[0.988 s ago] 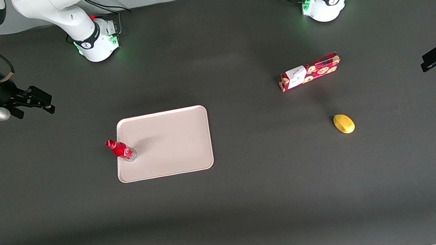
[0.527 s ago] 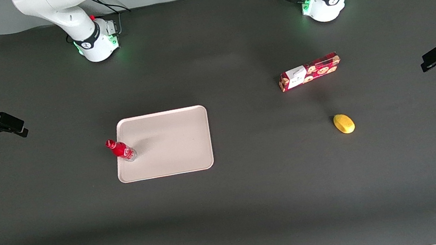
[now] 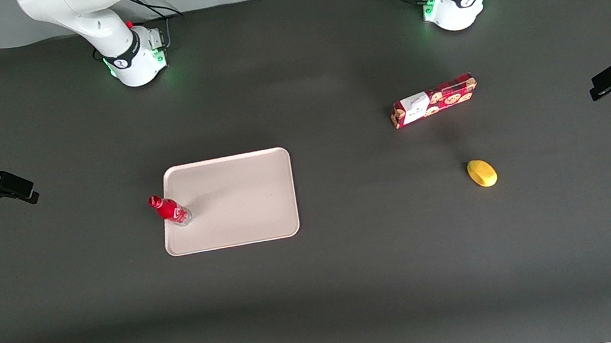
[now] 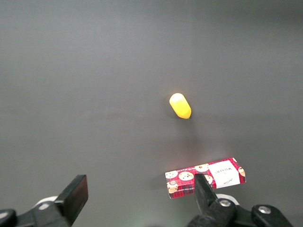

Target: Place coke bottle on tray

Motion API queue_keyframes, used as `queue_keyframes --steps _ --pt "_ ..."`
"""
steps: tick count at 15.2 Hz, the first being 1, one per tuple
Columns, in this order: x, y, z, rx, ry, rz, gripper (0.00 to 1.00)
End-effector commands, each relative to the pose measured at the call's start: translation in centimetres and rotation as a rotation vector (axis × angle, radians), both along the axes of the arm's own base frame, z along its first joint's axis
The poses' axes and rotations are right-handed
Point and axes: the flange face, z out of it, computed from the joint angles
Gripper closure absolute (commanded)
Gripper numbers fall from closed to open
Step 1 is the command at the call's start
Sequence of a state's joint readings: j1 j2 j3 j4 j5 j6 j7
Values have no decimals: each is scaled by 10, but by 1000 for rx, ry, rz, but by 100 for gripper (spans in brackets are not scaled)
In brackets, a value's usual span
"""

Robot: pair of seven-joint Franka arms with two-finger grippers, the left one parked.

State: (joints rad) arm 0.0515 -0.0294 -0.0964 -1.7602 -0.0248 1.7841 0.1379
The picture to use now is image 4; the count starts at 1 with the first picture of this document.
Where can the yellow lemon-shaped fruit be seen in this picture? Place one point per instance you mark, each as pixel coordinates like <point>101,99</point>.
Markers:
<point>180,106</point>

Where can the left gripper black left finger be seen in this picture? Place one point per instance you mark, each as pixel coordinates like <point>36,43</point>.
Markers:
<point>75,196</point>

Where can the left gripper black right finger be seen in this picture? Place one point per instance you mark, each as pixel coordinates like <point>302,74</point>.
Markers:
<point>204,196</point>

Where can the red cookie box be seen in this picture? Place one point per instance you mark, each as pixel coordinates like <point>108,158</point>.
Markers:
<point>182,179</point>

